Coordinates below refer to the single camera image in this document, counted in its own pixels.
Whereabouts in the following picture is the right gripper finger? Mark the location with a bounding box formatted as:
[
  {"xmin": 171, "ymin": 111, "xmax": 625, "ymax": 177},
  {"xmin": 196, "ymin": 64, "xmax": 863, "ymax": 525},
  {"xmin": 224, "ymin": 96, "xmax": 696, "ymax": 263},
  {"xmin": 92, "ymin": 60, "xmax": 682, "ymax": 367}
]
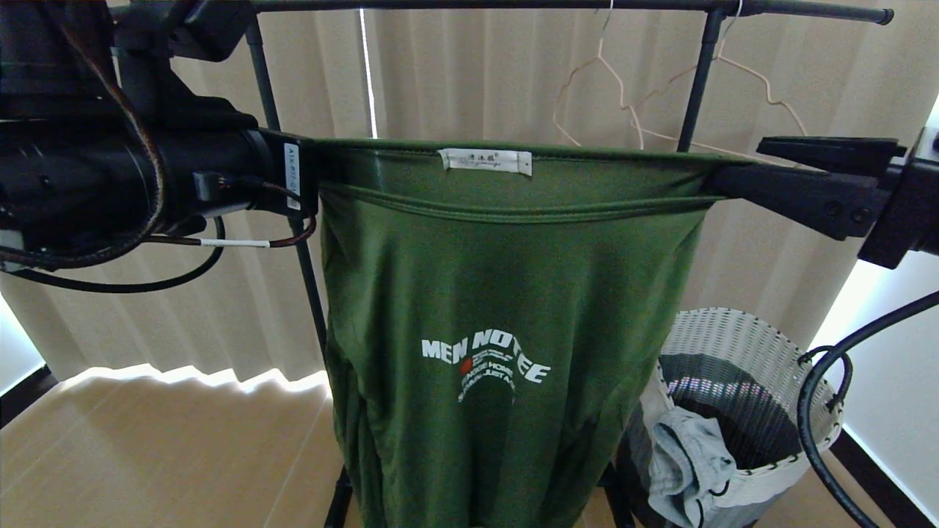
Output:
[
  {"xmin": 756, "ymin": 136, "xmax": 908, "ymax": 178},
  {"xmin": 706, "ymin": 163, "xmax": 892, "ymax": 243}
]

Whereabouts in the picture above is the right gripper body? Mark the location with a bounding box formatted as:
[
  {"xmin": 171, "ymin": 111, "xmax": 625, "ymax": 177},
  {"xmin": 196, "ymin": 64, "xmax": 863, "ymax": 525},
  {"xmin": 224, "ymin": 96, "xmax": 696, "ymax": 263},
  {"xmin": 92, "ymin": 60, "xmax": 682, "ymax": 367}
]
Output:
[{"xmin": 857, "ymin": 145, "xmax": 939, "ymax": 270}]

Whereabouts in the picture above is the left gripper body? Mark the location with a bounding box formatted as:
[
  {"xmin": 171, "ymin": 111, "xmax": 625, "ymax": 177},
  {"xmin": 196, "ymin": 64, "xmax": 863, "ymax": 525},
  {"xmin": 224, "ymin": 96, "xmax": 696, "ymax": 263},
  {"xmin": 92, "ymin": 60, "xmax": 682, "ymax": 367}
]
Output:
[{"xmin": 149, "ymin": 127, "xmax": 322, "ymax": 225}]

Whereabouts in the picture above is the pink clothes hanger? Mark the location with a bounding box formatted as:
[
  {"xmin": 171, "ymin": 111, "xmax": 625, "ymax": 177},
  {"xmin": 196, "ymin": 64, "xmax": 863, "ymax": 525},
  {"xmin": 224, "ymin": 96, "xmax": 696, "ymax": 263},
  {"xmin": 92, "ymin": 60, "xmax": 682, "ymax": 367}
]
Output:
[
  {"xmin": 635, "ymin": 0, "xmax": 808, "ymax": 158},
  {"xmin": 552, "ymin": 0, "xmax": 646, "ymax": 151}
]

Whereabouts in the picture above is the green long-sleeved shirt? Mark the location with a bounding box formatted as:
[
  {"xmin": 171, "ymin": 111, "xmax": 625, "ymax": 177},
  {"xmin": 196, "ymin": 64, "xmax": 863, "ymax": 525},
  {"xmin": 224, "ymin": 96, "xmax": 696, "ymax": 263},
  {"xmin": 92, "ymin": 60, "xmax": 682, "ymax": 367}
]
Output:
[{"xmin": 315, "ymin": 138, "xmax": 750, "ymax": 528}]

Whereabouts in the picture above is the black clothes rack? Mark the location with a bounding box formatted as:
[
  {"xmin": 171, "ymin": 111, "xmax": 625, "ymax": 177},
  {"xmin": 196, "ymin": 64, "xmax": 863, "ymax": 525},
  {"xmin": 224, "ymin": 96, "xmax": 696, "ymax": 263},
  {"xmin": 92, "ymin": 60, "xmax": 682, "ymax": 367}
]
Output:
[{"xmin": 110, "ymin": 0, "xmax": 894, "ymax": 528}]

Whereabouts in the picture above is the white laundry basket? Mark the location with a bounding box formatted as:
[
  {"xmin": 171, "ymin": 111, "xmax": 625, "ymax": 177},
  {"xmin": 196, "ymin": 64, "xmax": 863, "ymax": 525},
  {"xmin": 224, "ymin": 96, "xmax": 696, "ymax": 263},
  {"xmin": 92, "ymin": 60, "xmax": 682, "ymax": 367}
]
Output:
[{"xmin": 615, "ymin": 308, "xmax": 844, "ymax": 528}]

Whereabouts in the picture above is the beige curtain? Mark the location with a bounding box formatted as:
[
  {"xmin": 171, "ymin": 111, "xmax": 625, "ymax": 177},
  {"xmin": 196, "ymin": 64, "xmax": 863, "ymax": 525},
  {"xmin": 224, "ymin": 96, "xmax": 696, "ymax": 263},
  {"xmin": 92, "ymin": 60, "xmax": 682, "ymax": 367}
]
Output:
[{"xmin": 0, "ymin": 0, "xmax": 939, "ymax": 386}]

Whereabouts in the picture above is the pale grey garment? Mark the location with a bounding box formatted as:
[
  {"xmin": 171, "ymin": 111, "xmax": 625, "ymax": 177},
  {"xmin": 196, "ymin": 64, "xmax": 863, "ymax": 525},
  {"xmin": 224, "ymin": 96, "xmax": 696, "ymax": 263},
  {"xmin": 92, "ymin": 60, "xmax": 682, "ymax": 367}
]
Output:
[{"xmin": 644, "ymin": 407, "xmax": 738, "ymax": 528}]

